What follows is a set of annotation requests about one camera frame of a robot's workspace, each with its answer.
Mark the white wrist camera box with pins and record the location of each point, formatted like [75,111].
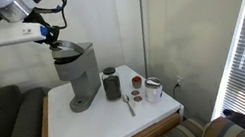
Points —
[11,35]

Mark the grey coffeemaker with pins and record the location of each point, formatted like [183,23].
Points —
[79,74]

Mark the white mug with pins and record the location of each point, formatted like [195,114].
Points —
[153,93]

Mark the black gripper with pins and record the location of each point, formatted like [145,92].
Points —
[38,17]

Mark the white wall outlet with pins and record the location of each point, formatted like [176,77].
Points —
[178,79]

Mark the striped cushion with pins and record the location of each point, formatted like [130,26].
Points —
[223,132]

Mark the small brown cup red lid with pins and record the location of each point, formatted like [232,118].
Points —
[136,82]

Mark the glass coffee jar black lid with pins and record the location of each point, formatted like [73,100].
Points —
[112,87]

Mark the metal pole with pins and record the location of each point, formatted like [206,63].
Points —
[142,24]

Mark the metal spoon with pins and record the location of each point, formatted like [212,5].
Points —
[126,98]

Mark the white coffee pod red top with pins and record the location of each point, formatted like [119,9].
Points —
[135,93]
[138,101]

